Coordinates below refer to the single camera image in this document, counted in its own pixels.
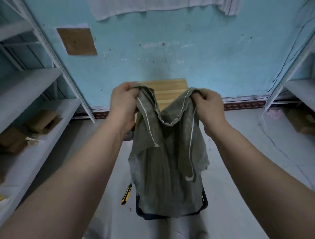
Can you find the person's left forearm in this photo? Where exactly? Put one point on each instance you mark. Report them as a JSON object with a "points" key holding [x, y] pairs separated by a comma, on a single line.
{"points": [[73, 192]]}

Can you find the person's right forearm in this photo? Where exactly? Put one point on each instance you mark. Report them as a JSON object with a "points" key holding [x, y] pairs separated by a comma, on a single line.
{"points": [[265, 187]]}

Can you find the yellow white packet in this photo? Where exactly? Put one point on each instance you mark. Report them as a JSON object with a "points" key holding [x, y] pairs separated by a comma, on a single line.
{"points": [[2, 198]]}

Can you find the green woven sack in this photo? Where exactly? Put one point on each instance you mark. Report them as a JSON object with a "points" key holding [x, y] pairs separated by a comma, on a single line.
{"points": [[167, 172]]}

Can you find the yellow black utility knife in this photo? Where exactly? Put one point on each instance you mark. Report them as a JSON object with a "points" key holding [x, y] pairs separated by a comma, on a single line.
{"points": [[126, 194]]}

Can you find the wooden folding table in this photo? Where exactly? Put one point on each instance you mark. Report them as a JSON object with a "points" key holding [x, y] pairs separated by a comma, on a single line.
{"points": [[169, 92]]}

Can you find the black trash bin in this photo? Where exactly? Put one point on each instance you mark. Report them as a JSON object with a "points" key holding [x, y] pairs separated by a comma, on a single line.
{"points": [[129, 136]]}

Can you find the brown board on wall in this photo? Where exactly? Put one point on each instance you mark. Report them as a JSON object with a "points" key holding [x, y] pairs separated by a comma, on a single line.
{"points": [[77, 41]]}

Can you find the white hanging cloth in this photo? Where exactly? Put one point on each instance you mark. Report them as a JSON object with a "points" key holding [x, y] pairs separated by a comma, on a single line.
{"points": [[147, 5]]}

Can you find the large tan cardboard carton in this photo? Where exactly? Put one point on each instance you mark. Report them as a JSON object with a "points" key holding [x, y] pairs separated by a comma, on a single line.
{"points": [[302, 123]]}

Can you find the black plastic crate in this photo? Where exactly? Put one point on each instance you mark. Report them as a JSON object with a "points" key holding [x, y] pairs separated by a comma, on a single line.
{"points": [[150, 217]]}

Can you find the person's right hand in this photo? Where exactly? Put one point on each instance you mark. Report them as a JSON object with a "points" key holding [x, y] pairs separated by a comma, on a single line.
{"points": [[211, 110]]}

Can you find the person's left hand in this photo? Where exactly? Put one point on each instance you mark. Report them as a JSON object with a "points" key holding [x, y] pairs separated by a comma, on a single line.
{"points": [[123, 106]]}

